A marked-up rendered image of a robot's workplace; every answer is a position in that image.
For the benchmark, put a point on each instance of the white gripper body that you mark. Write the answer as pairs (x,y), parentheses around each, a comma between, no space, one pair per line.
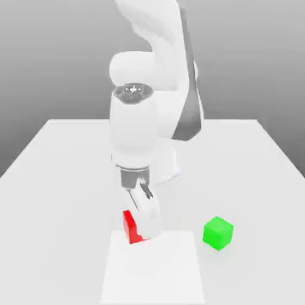
(146,214)

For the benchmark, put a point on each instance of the small red cube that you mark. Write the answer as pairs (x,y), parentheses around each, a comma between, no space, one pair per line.
(129,228)

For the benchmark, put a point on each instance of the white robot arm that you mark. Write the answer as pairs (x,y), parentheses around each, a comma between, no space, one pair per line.
(133,124)

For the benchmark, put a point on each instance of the small green cube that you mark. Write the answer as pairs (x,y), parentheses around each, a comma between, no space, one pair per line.
(217,233)

